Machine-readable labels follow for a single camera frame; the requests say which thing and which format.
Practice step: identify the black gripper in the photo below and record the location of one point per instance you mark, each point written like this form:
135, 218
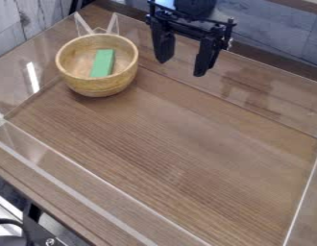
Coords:
195, 19

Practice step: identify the green stick block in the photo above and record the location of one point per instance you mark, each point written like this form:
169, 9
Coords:
103, 63

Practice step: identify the wooden bowl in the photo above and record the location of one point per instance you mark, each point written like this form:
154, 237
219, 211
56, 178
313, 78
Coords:
75, 58

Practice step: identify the clear acrylic tray wall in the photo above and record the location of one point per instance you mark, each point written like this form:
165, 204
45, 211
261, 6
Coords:
107, 216

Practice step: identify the black table leg bracket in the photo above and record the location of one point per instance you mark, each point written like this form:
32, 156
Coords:
40, 237

